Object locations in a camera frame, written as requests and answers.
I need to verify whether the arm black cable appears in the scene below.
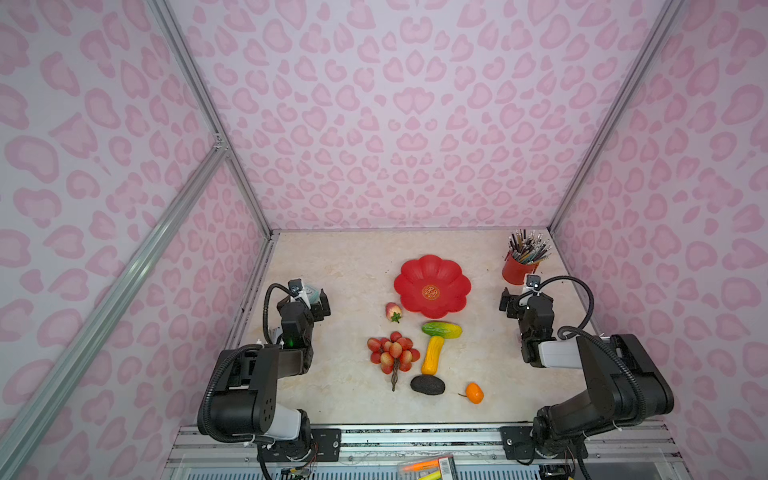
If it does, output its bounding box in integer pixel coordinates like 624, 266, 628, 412
262, 282, 294, 346
536, 275, 596, 340

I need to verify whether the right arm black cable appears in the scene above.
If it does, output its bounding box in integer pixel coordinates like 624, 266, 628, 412
536, 275, 596, 340

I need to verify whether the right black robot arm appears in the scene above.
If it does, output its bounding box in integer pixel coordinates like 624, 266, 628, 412
499, 289, 674, 461

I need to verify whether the bundle of pencils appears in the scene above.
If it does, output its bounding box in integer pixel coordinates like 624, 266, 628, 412
508, 229, 552, 265

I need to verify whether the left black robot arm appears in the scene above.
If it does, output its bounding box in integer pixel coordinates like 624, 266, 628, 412
197, 279, 331, 462

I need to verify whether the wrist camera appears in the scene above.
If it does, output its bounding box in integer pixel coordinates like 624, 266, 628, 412
523, 274, 542, 292
287, 278, 304, 298

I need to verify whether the dark fake avocado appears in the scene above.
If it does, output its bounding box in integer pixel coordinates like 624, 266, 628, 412
410, 374, 446, 396

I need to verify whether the green-yellow fake mango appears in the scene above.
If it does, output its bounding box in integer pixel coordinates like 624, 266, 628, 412
421, 321, 463, 339

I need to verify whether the red pencil bucket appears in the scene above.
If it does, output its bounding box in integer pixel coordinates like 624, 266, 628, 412
502, 250, 539, 285

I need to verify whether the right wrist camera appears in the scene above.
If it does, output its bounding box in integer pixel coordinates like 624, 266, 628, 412
523, 274, 542, 292

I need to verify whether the pink-red fake strawberry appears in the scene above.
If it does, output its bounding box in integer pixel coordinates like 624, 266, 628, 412
385, 302, 402, 323

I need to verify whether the yellow fake fruit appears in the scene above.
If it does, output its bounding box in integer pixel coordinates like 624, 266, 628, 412
421, 336, 445, 376

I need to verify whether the small teal clock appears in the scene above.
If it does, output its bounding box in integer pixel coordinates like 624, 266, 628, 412
300, 285, 321, 308

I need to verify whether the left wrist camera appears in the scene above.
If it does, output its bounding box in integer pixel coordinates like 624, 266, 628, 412
287, 278, 304, 298

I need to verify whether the red flower-shaped fruit bowl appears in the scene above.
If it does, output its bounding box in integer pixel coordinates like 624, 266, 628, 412
393, 255, 472, 319

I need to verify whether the clear box with markers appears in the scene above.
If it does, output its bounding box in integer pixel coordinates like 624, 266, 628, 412
398, 454, 459, 480

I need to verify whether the red lychee bunch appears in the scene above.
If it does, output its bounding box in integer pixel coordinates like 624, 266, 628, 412
366, 331, 421, 392

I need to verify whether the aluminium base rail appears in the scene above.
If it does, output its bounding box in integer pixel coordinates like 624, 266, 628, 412
162, 421, 691, 479

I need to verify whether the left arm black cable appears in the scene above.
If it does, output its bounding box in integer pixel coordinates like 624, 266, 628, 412
262, 282, 294, 346

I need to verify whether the small fake orange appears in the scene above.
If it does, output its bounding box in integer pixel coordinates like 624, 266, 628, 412
459, 382, 484, 405

